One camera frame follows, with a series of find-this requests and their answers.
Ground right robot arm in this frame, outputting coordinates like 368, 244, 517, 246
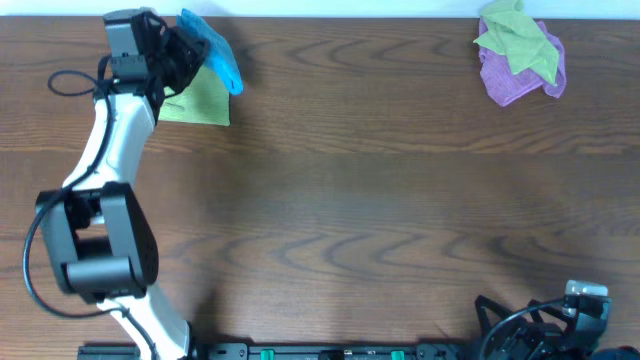
465, 295, 639, 360

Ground right camera cable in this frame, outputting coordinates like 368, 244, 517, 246
483, 297, 569, 360

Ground purple crumpled cloth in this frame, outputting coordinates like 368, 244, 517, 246
478, 20, 567, 107

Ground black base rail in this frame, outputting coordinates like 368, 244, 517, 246
77, 341, 481, 360

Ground olive green crumpled cloth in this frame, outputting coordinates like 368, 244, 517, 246
474, 0, 560, 86

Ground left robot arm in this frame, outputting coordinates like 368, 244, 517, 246
22, 8, 208, 359

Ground blue microfiber cloth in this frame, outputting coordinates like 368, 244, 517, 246
176, 8, 244, 95

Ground folded green cloth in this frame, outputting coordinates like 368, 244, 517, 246
159, 67, 230, 126

